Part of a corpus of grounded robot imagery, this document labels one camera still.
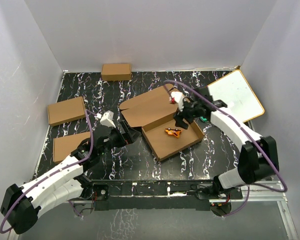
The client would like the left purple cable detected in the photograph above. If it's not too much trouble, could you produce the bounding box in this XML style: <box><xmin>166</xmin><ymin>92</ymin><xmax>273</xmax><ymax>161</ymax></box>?
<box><xmin>0</xmin><ymin>109</ymin><xmax>103</xmax><ymax>235</ymax></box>

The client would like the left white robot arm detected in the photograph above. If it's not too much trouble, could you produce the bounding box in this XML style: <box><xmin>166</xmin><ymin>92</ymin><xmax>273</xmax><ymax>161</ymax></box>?
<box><xmin>0</xmin><ymin>120</ymin><xmax>141</xmax><ymax>235</ymax></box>

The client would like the white board yellow rim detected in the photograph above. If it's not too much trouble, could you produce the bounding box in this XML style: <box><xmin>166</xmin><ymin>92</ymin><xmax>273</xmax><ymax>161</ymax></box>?
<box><xmin>207</xmin><ymin>69</ymin><xmax>265</xmax><ymax>122</ymax></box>

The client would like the aluminium frame rail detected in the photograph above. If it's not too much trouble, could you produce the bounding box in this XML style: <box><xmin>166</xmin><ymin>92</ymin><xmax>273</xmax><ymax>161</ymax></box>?
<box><xmin>8</xmin><ymin>186</ymin><xmax>298</xmax><ymax>240</ymax></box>

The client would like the green eraser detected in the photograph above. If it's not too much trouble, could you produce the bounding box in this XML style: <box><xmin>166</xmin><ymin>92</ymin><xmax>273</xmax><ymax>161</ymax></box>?
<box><xmin>199</xmin><ymin>116</ymin><xmax>208</xmax><ymax>123</ymax></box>

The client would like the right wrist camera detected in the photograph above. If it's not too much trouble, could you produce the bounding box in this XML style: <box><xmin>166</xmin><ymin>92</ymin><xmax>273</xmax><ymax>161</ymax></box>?
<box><xmin>169</xmin><ymin>91</ymin><xmax>189</xmax><ymax>112</ymax></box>

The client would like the folded cardboard box left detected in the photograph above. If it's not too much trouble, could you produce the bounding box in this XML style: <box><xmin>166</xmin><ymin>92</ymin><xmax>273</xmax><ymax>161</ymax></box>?
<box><xmin>47</xmin><ymin>96</ymin><xmax>86</xmax><ymax>127</ymax></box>

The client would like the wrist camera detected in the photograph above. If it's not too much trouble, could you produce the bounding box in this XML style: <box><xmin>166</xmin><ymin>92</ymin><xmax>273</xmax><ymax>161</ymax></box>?
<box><xmin>99</xmin><ymin>110</ymin><xmax>116</xmax><ymax>128</ymax></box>
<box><xmin>169</xmin><ymin>91</ymin><xmax>189</xmax><ymax>112</ymax></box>

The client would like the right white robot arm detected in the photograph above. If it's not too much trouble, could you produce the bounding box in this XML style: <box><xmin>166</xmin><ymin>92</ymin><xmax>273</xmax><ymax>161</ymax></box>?
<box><xmin>169</xmin><ymin>87</ymin><xmax>280</xmax><ymax>199</ymax></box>

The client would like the folded cardboard box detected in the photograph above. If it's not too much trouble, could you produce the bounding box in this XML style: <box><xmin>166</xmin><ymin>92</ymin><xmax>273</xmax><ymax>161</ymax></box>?
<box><xmin>52</xmin><ymin>132</ymin><xmax>90</xmax><ymax>164</ymax></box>
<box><xmin>101</xmin><ymin>63</ymin><xmax>132</xmax><ymax>81</ymax></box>
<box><xmin>47</xmin><ymin>96</ymin><xmax>86</xmax><ymax>127</ymax></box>

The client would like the large cardboard box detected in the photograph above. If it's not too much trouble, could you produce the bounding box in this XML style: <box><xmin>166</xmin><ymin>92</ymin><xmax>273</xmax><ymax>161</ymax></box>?
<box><xmin>119</xmin><ymin>86</ymin><xmax>204</xmax><ymax>162</ymax></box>

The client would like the orange toy truck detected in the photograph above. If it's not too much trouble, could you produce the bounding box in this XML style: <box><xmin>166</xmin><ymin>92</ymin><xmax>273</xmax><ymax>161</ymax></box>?
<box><xmin>164</xmin><ymin>127</ymin><xmax>183</xmax><ymax>138</ymax></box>

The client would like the folded cardboard box front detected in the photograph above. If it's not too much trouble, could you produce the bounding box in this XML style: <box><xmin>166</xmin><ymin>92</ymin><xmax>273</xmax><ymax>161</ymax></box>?
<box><xmin>52</xmin><ymin>132</ymin><xmax>90</xmax><ymax>164</ymax></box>

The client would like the purple cable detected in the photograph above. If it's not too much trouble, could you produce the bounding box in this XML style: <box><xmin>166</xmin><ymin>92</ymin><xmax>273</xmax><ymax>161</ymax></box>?
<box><xmin>0</xmin><ymin>109</ymin><xmax>103</xmax><ymax>235</ymax></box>
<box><xmin>163</xmin><ymin>80</ymin><xmax>288</xmax><ymax>217</ymax></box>

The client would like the folded cardboard box back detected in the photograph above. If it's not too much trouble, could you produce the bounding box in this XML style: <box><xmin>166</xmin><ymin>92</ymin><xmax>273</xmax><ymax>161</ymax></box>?
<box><xmin>101</xmin><ymin>63</ymin><xmax>132</xmax><ymax>81</ymax></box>

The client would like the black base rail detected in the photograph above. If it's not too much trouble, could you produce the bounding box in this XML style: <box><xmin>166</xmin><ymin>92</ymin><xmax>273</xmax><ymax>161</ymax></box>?
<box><xmin>73</xmin><ymin>180</ymin><xmax>243</xmax><ymax>216</ymax></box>

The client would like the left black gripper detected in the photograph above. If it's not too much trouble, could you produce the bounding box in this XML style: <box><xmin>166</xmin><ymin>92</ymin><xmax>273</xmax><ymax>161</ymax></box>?
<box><xmin>98</xmin><ymin>120</ymin><xmax>141</xmax><ymax>156</ymax></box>

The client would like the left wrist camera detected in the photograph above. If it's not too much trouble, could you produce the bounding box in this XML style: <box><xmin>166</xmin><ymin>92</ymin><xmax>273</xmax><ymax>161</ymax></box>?
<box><xmin>99</xmin><ymin>110</ymin><xmax>116</xmax><ymax>128</ymax></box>

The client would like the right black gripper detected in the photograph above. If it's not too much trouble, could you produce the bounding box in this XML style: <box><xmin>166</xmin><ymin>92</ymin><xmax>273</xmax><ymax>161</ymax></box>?
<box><xmin>173</xmin><ymin>99</ymin><xmax>202</xmax><ymax>129</ymax></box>

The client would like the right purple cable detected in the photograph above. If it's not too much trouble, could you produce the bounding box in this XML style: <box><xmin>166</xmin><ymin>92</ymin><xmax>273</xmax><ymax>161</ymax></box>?
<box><xmin>163</xmin><ymin>80</ymin><xmax>288</xmax><ymax>217</ymax></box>

